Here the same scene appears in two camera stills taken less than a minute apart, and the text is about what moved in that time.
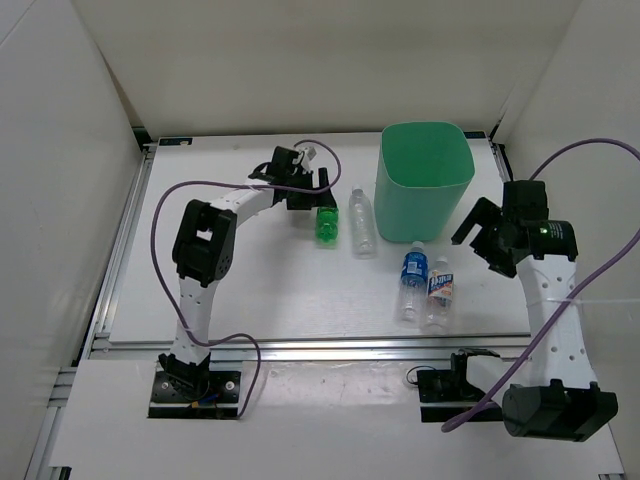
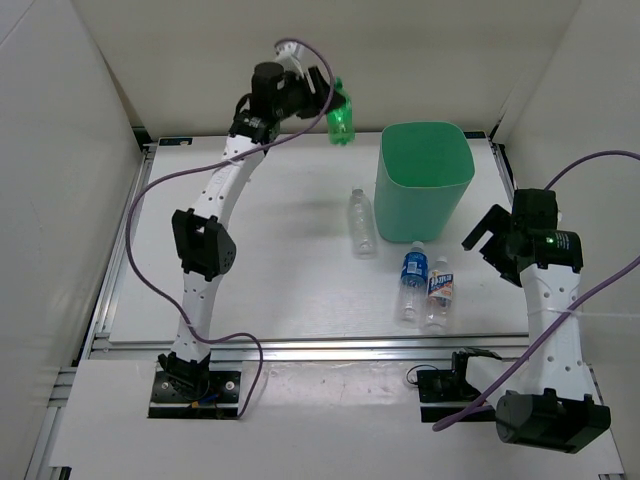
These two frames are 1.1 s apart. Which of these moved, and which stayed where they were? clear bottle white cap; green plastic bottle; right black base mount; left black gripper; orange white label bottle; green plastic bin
Moved: green plastic bottle; left black gripper
Stayed: orange white label bottle; green plastic bin; right black base mount; clear bottle white cap
